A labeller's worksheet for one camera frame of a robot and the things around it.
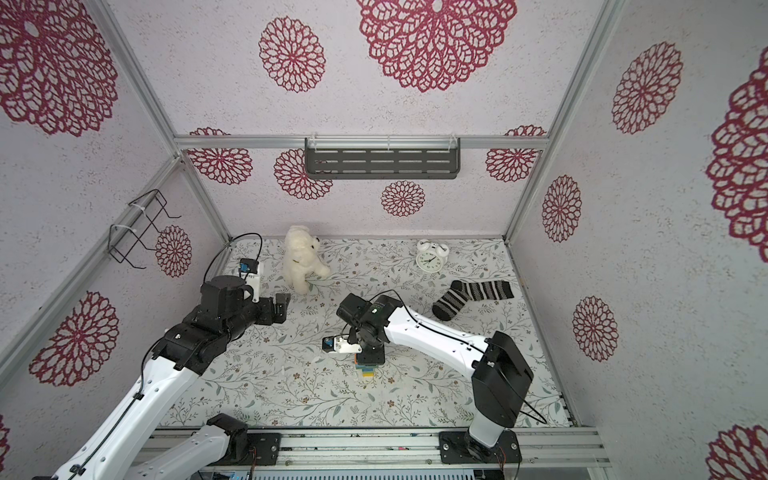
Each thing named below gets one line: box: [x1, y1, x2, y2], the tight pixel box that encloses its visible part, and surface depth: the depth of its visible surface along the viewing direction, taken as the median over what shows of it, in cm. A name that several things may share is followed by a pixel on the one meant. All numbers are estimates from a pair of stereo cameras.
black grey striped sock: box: [432, 280, 515, 321], surface depth 105 cm
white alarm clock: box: [415, 239, 450, 274], surface depth 106 cm
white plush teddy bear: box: [283, 225, 331, 295], surface depth 97 cm
